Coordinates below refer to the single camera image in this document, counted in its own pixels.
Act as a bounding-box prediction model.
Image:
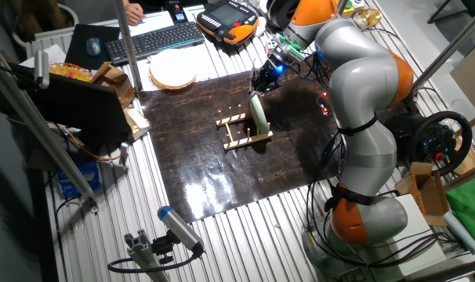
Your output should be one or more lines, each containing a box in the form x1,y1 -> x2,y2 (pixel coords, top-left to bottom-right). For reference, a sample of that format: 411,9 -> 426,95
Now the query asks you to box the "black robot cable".
303,178 -> 454,271
306,131 -> 346,236

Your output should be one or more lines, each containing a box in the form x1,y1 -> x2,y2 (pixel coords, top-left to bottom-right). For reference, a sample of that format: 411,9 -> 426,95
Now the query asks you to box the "aluminium profile camera mount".
123,229 -> 172,282

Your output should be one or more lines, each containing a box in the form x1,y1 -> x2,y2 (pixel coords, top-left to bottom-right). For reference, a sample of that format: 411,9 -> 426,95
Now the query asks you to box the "wooden dish rack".
215,103 -> 274,152

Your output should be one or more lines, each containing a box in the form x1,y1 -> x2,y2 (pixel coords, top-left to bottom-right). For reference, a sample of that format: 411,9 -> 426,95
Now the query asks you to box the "white round object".
254,16 -> 268,38

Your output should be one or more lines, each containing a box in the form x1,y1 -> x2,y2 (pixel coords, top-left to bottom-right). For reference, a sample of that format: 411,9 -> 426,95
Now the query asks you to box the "silver camera blue cap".
157,205 -> 205,255

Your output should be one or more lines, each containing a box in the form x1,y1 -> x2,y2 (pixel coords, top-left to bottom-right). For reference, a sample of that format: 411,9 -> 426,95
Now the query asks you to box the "long aluminium beam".
0,54 -> 100,211

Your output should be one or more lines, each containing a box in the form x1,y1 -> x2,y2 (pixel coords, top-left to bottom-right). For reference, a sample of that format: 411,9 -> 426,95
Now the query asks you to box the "orange wicker basket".
48,61 -> 94,83

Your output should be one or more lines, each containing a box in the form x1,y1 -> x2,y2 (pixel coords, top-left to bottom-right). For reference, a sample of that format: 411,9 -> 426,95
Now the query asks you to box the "brown cardboard sheet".
449,45 -> 475,115

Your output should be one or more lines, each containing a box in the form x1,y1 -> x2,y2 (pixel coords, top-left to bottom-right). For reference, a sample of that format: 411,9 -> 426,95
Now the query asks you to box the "silver cylinder camera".
33,49 -> 51,89

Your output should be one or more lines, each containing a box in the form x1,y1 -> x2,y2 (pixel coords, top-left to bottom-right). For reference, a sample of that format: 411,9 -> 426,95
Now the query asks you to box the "black round spool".
267,0 -> 301,31

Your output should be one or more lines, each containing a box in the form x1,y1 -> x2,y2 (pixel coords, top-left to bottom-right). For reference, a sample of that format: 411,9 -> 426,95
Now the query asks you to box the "green cloth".
445,178 -> 475,251

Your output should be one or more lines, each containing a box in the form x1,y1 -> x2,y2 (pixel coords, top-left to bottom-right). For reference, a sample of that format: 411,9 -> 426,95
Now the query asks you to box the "white plate gold rim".
148,49 -> 198,92

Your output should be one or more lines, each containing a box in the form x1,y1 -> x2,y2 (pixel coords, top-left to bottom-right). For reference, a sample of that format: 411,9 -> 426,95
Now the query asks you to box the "orange cable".
45,120 -> 123,162

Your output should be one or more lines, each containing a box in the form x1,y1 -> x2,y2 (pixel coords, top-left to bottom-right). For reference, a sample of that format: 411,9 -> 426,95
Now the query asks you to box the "blue box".
56,160 -> 103,197

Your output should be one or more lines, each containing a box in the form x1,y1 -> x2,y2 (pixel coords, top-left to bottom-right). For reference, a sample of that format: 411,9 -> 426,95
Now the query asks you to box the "black steering wheel controller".
382,110 -> 473,177

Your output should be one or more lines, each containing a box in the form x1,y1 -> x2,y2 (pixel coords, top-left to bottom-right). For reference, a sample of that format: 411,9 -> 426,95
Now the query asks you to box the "aluminium frame post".
111,0 -> 144,93
443,159 -> 475,193
412,2 -> 475,92

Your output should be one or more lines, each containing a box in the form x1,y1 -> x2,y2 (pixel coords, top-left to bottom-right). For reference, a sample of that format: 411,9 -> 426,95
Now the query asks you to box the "white board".
392,193 -> 447,277

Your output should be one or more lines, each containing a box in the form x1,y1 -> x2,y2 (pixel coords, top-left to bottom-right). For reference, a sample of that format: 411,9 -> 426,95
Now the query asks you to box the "brown paper bag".
90,61 -> 136,110

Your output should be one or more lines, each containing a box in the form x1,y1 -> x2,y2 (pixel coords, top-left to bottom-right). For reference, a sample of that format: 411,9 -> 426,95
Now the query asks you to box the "white yellow packet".
123,107 -> 152,142

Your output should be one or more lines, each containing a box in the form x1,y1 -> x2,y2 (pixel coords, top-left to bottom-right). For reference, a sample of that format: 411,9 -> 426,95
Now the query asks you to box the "black monitor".
9,62 -> 133,144

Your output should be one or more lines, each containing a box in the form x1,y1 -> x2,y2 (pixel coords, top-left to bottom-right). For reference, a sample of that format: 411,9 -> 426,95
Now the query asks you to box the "black computer keyboard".
103,21 -> 205,66

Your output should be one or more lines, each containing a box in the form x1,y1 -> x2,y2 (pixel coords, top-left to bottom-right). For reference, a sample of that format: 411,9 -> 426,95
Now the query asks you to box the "black mouse pad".
64,23 -> 121,71

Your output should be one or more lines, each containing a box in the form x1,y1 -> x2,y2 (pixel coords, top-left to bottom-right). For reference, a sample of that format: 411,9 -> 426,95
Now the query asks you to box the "dark marble pattern mat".
137,70 -> 343,224

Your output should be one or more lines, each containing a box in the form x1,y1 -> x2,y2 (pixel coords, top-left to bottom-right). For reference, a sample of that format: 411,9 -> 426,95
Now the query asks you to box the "black camera cable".
107,246 -> 204,274

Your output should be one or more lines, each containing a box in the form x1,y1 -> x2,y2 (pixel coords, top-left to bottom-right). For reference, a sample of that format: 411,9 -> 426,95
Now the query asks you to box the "pale paper roll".
442,210 -> 475,255

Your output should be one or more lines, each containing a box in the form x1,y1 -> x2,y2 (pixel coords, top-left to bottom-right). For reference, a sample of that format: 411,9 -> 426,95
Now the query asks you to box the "blue grey computer mouse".
85,37 -> 102,57

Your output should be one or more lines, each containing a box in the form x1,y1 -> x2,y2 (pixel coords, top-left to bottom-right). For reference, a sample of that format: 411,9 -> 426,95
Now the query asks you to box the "pale green dish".
248,92 -> 270,136

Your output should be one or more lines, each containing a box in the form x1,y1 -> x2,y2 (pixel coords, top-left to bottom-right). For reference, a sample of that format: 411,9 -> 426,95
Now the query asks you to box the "black device red button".
165,0 -> 190,24

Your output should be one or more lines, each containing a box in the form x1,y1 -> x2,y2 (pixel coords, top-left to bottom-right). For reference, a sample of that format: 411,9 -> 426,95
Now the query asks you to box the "brown cardboard box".
393,161 -> 451,227

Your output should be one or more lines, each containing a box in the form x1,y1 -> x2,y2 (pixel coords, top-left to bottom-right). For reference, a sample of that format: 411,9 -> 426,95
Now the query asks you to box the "brown fuzzy garment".
8,0 -> 72,32

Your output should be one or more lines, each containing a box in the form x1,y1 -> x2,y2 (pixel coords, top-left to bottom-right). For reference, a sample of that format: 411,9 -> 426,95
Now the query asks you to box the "wrist adapter with circuit board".
271,33 -> 307,63

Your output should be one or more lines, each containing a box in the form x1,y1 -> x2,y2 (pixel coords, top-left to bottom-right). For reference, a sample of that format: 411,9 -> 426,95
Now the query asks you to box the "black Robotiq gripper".
250,57 -> 287,99

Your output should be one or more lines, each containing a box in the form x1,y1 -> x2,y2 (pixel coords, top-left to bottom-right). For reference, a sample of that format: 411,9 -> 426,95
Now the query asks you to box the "yellow green button box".
339,0 -> 356,17

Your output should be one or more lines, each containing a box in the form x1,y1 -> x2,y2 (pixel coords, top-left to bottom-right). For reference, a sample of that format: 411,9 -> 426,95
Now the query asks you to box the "black orange teach pendant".
196,0 -> 260,45

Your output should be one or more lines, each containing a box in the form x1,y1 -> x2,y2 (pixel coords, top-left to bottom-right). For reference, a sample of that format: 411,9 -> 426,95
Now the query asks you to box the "person's right hand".
123,2 -> 147,26

